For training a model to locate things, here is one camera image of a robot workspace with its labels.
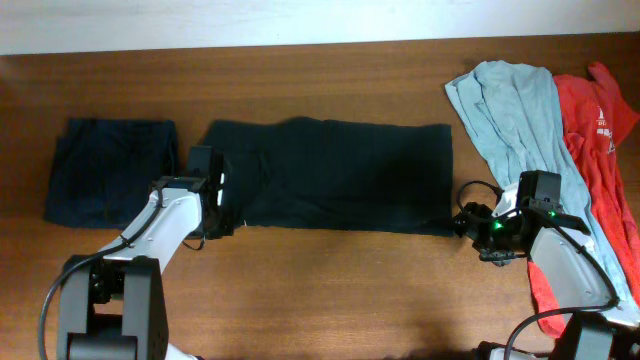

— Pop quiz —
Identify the dark green shirt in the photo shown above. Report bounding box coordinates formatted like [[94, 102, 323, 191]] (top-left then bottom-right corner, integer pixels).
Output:
[[203, 117, 453, 237]]

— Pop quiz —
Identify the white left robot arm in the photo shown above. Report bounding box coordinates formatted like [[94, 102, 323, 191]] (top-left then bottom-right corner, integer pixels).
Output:
[[49, 173, 224, 360]]

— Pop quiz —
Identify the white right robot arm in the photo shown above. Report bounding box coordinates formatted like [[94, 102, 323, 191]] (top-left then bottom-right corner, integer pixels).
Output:
[[453, 202, 639, 360]]

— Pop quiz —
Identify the folded navy blue shirt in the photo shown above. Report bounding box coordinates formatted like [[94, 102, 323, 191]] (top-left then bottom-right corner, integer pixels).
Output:
[[44, 118, 179, 229]]

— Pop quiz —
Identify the light blue shirt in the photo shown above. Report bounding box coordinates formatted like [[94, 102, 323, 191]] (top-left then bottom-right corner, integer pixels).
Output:
[[445, 61, 639, 325]]

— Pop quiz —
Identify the red shirt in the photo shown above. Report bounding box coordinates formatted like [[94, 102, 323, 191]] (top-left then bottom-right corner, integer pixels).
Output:
[[527, 61, 640, 340]]

